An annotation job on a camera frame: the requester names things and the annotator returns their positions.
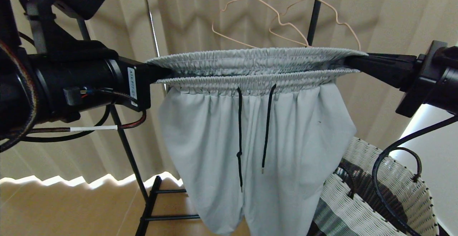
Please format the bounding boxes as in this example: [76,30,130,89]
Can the black clothes rack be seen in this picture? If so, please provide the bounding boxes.
[77,0,328,236]

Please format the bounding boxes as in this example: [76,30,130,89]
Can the beige curtain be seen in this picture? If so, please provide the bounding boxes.
[0,0,458,190]

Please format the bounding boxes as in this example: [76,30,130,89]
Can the pink clothes hanger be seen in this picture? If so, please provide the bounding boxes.
[268,0,362,52]
[211,0,310,48]

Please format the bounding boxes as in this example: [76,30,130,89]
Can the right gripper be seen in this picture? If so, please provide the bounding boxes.
[395,40,458,118]

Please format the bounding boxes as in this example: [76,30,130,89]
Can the pale grey shorts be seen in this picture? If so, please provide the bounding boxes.
[146,47,369,236]

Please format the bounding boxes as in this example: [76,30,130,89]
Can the white laundry basket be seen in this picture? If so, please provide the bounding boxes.
[311,136,440,236]

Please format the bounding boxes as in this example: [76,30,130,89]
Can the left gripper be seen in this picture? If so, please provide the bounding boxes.
[31,54,151,122]

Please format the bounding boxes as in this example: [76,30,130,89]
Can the black cable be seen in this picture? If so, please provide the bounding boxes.
[372,116,458,236]
[21,105,111,143]

